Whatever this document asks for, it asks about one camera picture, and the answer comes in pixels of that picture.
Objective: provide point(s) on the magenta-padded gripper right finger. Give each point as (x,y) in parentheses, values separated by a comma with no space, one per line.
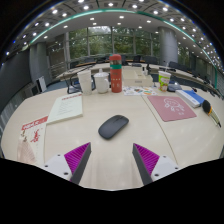
(148,160)

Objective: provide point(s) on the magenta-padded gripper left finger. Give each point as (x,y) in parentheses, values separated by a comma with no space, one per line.
(75,159)

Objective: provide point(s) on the black computer mouse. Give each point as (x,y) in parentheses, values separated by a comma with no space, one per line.
(113,127)

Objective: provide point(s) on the pink mouse pad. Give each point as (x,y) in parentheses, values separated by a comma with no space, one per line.
(171,108)

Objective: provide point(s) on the red and white leaflet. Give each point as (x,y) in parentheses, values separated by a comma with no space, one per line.
(33,138)

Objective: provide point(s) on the cream booklet with red title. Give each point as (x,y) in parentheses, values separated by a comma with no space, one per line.
(66,108)

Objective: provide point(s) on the colourful sticker sheet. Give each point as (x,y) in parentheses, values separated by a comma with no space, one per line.
(138,91)

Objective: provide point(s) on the black conference microphone unit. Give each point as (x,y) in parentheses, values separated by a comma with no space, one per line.
(174,87)
(72,89)

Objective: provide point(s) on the blue and white book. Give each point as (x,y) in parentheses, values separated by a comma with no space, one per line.
(190,97)

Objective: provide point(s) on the stack of white paper cups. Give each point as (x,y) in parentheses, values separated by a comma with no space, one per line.
(85,83)

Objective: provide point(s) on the black handheld microphone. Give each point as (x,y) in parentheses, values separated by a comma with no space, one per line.
(207,107)

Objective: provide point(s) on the printed paper cup with straw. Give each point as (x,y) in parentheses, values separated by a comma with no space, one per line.
(164,81)

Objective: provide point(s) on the white lidded mug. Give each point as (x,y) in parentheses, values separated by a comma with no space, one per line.
(101,83)

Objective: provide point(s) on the cream cardboard box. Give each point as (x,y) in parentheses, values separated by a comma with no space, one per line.
(135,80)

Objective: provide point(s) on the white floor appliance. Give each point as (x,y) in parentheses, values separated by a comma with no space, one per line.
(42,84)

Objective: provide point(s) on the red drink bottle green band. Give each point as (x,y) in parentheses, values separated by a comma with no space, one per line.
(116,76)

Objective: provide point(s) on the curved wooden conference desk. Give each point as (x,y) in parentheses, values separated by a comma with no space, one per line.
(96,67)

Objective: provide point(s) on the dark office chairs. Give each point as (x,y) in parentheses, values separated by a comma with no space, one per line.
(151,60)

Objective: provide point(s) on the ceiling lights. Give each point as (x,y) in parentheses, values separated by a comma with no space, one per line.
(110,4)

